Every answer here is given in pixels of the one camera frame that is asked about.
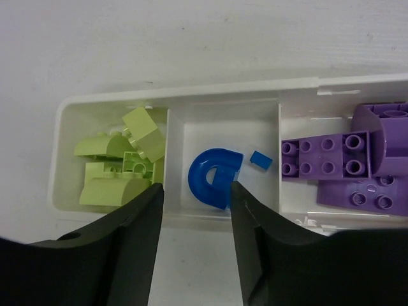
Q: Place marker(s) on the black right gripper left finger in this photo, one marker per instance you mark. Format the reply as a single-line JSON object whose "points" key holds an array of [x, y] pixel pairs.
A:
{"points": [[107, 262]]}

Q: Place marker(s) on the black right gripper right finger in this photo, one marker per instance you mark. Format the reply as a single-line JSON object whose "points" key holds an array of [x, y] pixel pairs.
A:
{"points": [[282, 263]]}

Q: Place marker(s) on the green sloped lego brick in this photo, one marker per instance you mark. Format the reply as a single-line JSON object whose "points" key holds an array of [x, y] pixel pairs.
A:
{"points": [[106, 186]]}

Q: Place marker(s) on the green square lego brick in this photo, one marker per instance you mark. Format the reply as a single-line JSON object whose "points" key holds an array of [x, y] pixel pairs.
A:
{"points": [[133, 163]]}

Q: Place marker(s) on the small blue lego piece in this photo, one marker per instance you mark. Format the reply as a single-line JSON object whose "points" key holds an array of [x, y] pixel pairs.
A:
{"points": [[260, 160]]}

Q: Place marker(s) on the blue arch lego piece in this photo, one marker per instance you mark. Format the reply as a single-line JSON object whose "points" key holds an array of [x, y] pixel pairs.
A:
{"points": [[211, 174]]}

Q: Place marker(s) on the green two-stud lego brick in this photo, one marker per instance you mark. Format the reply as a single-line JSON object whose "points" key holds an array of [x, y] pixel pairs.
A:
{"points": [[103, 145]]}

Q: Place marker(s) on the purple lego plate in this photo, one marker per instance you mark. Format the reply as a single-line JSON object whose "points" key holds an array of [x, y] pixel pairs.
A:
{"points": [[341, 156]]}

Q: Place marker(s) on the purple sloped lego brick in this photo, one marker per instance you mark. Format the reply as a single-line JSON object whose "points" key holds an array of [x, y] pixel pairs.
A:
{"points": [[380, 195]]}

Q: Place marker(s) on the purple rounded lego brick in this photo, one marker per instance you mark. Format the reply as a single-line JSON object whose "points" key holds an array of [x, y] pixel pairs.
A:
{"points": [[387, 127]]}

